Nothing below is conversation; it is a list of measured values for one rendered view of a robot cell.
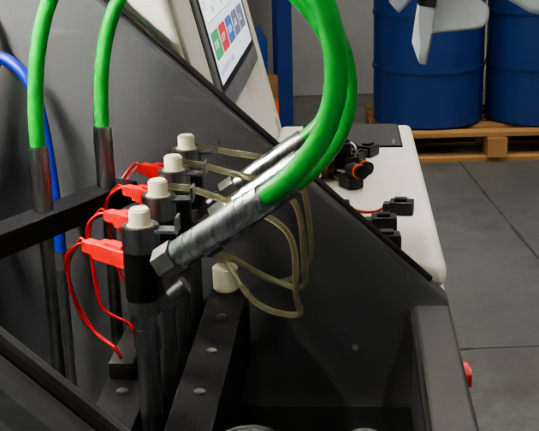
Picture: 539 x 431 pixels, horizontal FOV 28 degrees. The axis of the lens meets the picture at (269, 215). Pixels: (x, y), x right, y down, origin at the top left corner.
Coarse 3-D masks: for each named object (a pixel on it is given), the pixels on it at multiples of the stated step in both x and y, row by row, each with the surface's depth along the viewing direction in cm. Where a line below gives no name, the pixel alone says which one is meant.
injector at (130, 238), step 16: (128, 240) 79; (144, 240) 78; (128, 256) 79; (144, 256) 79; (128, 272) 79; (144, 272) 79; (128, 288) 80; (144, 288) 79; (160, 288) 80; (176, 288) 80; (128, 304) 81; (144, 304) 80; (160, 304) 80; (144, 320) 81; (144, 336) 81; (160, 336) 82; (144, 352) 81; (144, 368) 82; (160, 368) 83; (144, 384) 82; (160, 384) 83; (144, 400) 83; (160, 400) 83; (144, 416) 83; (160, 416) 83
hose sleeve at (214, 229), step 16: (256, 192) 65; (224, 208) 66; (240, 208) 65; (256, 208) 65; (272, 208) 65; (208, 224) 67; (224, 224) 66; (240, 224) 66; (176, 240) 68; (192, 240) 67; (208, 240) 67; (176, 256) 68; (192, 256) 68
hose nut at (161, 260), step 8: (168, 240) 69; (160, 248) 69; (168, 248) 69; (152, 256) 70; (160, 256) 69; (168, 256) 69; (152, 264) 69; (160, 264) 69; (168, 264) 69; (176, 264) 69; (160, 272) 69; (168, 272) 69; (176, 272) 70
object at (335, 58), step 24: (312, 0) 60; (336, 24) 60; (336, 48) 60; (336, 72) 60; (336, 96) 61; (336, 120) 61; (312, 144) 62; (288, 168) 63; (312, 168) 63; (264, 192) 64; (288, 192) 64
